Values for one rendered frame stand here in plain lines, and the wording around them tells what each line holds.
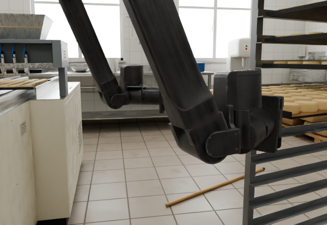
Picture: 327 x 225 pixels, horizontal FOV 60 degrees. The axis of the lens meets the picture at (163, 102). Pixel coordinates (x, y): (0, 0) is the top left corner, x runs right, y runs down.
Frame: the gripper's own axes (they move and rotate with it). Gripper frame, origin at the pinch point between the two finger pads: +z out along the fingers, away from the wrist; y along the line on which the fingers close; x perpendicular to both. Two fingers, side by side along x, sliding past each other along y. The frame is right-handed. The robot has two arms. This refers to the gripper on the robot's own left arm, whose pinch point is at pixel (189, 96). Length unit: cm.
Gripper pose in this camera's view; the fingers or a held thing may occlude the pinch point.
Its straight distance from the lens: 89.2
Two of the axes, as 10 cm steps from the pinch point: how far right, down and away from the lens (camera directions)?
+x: 0.8, -1.5, 9.9
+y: 0.0, -9.9, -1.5
